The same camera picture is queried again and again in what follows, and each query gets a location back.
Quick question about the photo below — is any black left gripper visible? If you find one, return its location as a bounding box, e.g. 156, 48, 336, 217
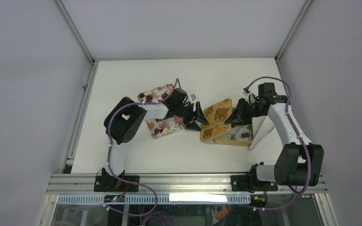
175, 102, 208, 131

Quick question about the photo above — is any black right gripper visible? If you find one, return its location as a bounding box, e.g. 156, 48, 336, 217
225, 97, 265, 126

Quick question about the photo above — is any gold square tin box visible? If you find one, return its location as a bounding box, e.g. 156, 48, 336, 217
214, 124, 254, 146

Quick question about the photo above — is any silver square tin lid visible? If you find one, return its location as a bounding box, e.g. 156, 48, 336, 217
200, 98, 232, 142

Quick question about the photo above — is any floral rectangular tray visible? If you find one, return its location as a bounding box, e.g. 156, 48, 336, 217
137, 83, 186, 140

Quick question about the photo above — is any brown square chocolate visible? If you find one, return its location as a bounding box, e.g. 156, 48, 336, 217
161, 93, 168, 99

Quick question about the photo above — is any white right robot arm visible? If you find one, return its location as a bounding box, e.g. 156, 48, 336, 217
225, 82, 324, 191

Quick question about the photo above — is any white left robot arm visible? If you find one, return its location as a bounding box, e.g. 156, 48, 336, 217
102, 88, 209, 191

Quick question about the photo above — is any white rectangular chocolate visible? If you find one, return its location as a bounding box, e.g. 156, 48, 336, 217
161, 127, 169, 136

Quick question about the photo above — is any white paper cup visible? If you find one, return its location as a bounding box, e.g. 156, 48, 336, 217
235, 128, 252, 141

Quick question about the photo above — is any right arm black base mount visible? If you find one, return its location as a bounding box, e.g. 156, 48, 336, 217
230, 162, 278, 193

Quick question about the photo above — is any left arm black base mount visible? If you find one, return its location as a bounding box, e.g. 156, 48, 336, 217
93, 168, 139, 192

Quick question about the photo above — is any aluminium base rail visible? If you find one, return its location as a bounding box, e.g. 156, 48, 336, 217
47, 172, 329, 194

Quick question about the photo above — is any white slotted cable duct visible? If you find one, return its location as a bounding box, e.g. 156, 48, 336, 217
58, 193, 251, 205

